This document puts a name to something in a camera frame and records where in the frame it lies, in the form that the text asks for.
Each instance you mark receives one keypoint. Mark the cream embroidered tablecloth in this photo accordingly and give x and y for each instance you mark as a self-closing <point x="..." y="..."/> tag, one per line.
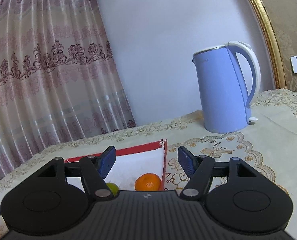
<point x="269" y="145"/>

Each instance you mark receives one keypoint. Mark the blue electric kettle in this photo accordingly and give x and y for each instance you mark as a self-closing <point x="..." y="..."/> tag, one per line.
<point x="223" y="91"/>

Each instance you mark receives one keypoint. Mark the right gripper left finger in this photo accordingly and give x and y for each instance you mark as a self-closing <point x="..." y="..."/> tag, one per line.
<point x="92" y="170"/>

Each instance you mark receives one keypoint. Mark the pink patterned curtain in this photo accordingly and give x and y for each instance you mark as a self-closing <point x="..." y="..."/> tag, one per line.
<point x="58" y="78"/>

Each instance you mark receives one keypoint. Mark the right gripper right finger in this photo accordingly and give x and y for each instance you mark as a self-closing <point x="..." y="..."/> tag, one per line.
<point x="200" y="170"/>

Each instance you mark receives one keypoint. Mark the red shallow cardboard tray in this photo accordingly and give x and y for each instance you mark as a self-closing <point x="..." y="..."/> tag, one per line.
<point x="133" y="162"/>

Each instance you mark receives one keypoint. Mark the gold mirror frame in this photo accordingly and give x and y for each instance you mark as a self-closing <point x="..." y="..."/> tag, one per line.
<point x="278" y="22"/>

